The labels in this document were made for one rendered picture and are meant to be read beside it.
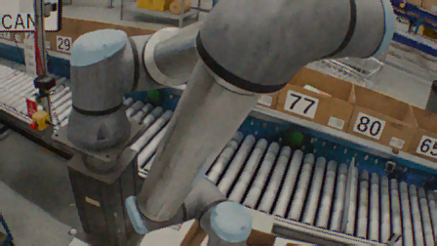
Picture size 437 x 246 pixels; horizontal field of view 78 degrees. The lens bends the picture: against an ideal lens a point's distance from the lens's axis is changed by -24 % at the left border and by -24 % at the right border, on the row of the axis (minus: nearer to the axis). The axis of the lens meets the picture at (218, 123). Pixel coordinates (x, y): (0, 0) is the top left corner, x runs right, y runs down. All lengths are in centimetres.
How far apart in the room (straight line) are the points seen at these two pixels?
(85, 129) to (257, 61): 62
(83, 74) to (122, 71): 10
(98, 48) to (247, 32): 52
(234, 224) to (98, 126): 41
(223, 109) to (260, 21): 13
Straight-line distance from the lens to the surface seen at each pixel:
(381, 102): 201
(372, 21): 41
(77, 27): 261
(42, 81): 153
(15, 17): 176
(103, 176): 97
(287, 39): 32
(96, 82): 82
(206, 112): 41
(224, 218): 73
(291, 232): 138
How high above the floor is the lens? 172
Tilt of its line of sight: 32 degrees down
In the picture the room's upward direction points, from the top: 8 degrees clockwise
